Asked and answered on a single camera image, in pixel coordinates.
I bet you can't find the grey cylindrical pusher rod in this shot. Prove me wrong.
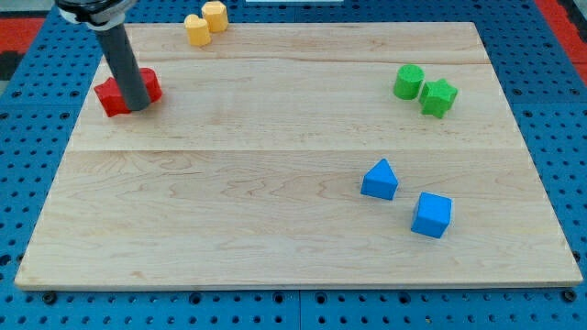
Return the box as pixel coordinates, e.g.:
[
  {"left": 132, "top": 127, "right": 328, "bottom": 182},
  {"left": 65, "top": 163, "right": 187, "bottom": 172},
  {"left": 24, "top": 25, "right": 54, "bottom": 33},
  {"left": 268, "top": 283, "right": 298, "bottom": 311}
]
[{"left": 94, "top": 24, "right": 151, "bottom": 111}]

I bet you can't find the red star block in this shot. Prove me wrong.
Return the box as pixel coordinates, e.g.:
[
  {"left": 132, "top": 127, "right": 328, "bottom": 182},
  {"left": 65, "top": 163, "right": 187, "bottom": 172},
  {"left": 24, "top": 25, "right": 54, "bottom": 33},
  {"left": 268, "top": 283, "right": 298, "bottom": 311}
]
[{"left": 94, "top": 77, "right": 130, "bottom": 117}]

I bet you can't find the green star block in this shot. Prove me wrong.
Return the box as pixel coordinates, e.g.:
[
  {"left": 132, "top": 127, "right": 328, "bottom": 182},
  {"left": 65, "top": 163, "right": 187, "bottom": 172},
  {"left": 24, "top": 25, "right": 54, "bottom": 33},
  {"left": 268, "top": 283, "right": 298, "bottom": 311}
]
[{"left": 419, "top": 79, "right": 459, "bottom": 119}]

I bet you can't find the red cylinder block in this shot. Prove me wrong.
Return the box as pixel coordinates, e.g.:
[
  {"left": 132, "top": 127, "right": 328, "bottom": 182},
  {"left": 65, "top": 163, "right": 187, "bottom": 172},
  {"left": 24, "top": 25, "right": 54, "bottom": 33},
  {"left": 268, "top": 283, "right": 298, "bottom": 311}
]
[{"left": 139, "top": 68, "right": 163, "bottom": 103}]

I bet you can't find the yellow heart block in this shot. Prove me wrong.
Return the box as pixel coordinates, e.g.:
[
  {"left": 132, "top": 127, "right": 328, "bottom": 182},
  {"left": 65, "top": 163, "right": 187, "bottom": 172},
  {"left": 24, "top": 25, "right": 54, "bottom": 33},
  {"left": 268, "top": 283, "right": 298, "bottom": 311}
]
[{"left": 183, "top": 14, "right": 212, "bottom": 47}]

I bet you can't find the yellow hexagon block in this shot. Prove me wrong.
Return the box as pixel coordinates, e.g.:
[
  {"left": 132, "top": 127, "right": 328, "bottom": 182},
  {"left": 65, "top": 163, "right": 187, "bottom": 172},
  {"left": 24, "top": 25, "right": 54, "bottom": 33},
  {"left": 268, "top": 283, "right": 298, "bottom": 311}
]
[{"left": 201, "top": 1, "right": 228, "bottom": 33}]

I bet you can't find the wooden board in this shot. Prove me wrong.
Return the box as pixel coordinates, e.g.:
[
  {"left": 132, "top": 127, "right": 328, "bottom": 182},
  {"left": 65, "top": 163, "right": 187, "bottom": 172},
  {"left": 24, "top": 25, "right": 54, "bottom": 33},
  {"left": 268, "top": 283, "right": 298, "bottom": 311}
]
[{"left": 15, "top": 22, "right": 582, "bottom": 292}]

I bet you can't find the green cylinder block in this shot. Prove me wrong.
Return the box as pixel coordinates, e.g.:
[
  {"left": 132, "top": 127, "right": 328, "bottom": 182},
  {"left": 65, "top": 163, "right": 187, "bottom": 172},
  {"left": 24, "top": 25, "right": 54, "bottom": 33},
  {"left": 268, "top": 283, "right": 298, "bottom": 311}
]
[{"left": 393, "top": 64, "right": 425, "bottom": 100}]

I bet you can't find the blue triangle block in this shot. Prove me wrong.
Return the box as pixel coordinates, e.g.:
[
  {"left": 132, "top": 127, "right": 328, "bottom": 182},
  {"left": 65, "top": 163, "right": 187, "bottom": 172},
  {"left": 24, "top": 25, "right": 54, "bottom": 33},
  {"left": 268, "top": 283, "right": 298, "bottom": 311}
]
[{"left": 360, "top": 159, "right": 399, "bottom": 200}]

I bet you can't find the blue cube block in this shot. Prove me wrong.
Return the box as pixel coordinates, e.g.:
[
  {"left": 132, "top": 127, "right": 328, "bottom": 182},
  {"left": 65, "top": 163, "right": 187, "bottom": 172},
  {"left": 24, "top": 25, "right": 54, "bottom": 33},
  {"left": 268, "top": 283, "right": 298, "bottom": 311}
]
[{"left": 411, "top": 192, "right": 453, "bottom": 238}]

